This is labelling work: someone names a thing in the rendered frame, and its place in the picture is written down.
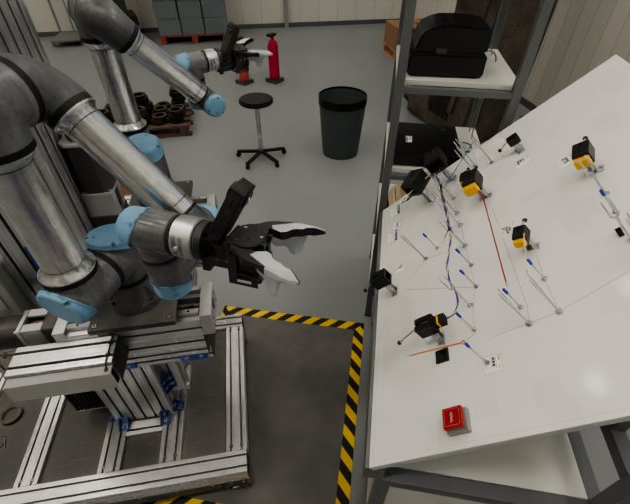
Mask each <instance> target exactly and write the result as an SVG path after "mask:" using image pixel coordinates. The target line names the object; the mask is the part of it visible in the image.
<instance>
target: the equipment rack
mask: <svg viewBox="0 0 630 504"><path fill-rule="evenodd" d="M554 2H555V0H541V1H540V4H539V7H538V10H537V13H536V17H535V20H534V23H533V26H532V29H531V32H530V35H529V38H528V41H527V44H526V47H525V50H524V53H523V56H522V59H521V62H520V65H519V68H518V71H517V74H516V77H515V75H514V73H513V72H512V70H511V69H510V67H509V66H508V64H507V63H506V61H505V60H504V58H503V57H502V55H501V54H500V52H499V51H498V46H499V42H500V39H501V35H502V32H503V28H504V25H505V21H506V18H507V14H508V11H509V7H510V4H511V0H502V1H501V5H500V8H499V12H498V16H497V20H496V23H495V27H494V31H493V34H492V38H491V42H490V45H491V47H492V51H494V52H495V53H496V55H497V61H496V62H495V56H494V54H493V53H492V56H491V52H488V51H487V52H485V54H486V56H487V61H486V64H485V68H484V72H483V75H482V76H480V78H479V77H475V78H471V77H455V76H432V75H408V73H407V72H406V71H407V64H408V57H409V51H410V44H411V37H412V30H413V24H414V17H415V10H416V3H417V0H402V5H401V13H400V20H399V28H398V36H397V44H396V52H395V60H394V68H393V76H392V84H391V92H390V99H389V107H388V115H387V123H386V131H385V139H384V147H383V155H382V163H381V171H380V178H379V186H378V194H377V202H376V210H375V218H374V226H373V234H372V242H371V250H370V255H369V259H371V261H370V273H369V284H370V283H371V275H372V274H374V273H375V272H376V263H377V248H378V232H379V219H380V212H383V210H385V209H386V206H387V199H388V194H389V192H390V190H391V188H392V187H394V185H396V184H390V179H391V180H403V181H404V180H405V178H406V177H407V175H408V173H409V172H410V171H411V170H415V169H419V168H422V169H423V168H424V167H422V166H409V165H396V164H393V159H394V152H395V145H396V138H397V132H398V125H399V118H400V111H401V105H402V98H403V94H419V95H437V96H454V97H472V98H475V101H474V104H473V108H472V112H471V115H470V119H469V123H468V126H467V127H455V128H456V132H457V136H458V140H459V143H460V144H461V145H462V147H463V148H464V151H467V150H468V149H469V147H470V145H469V144H472V142H473V140H475V139H476V140H477V141H478V142H479V139H478V136H477V133H476V130H475V129H474V133H473V136H474V137H475V139H474V138H473V137H472V138H473V140H472V139H470V138H471V134H472V130H473V127H474V123H475V119H476V116H477V112H478V109H479V106H480V103H481V100H482V98H489V99H506V100H508V102H507V105H506V108H505V111H504V114H503V117H502V120H501V123H500V126H499V129H498V132H497V134H498V133H500V132H501V131H503V130H504V129H505V128H507V127H508V126H510V125H511V124H512V122H513V119H514V116H515V113H516V110H517V108H518V105H519V102H520V99H521V96H522V93H523V90H524V88H525V85H526V82H527V79H528V76H529V73H530V70H531V67H532V65H533V62H534V59H535V56H536V53H537V50H538V47H539V45H540V42H541V39H542V36H543V33H544V30H545V27H546V25H547V22H548V19H549V16H550V13H551V10H552V7H553V4H554ZM410 85H423V86H410ZM429 86H441V87H429ZM447 87H459V88H447ZM465 88H478V89H465ZM483 89H484V90H483ZM485 89H496V90H485ZM501 90H506V91H501ZM479 98H481V99H480V102H479V105H478V108H477V111H476V114H475V117H474V119H473V116H474V113H475V110H476V107H477V104H478V101H479ZM472 119H473V123H472V126H471V129H470V132H469V128H470V125H471V122H472ZM462 142H466V143H469V144H465V143H462ZM475 142H476V141H475ZM476 143H477V142H476ZM479 144H480V142H479ZM479 144H478V143H477V145H478V146H479ZM477 145H476V144H475V143H473V144H472V145H471V146H472V148H471V147H470V149H469V150H468V151H470V152H471V151H473V150H474V149H476V148H477V147H478V146H477ZM462 147H461V146H460V148H461V150H463V149H462ZM423 170H424V171H425V172H426V174H430V172H429V171H428V170H427V169H426V168H425V169H423ZM392 171H393V172H392ZM396 172H406V173H396ZM374 289H375V287H374V286H373V285H370V286H369V288H368V293H367V301H366V308H365V314H364V316H369V317H370V316H371V307H372V300H373V296H374V295H375V290H374Z"/></svg>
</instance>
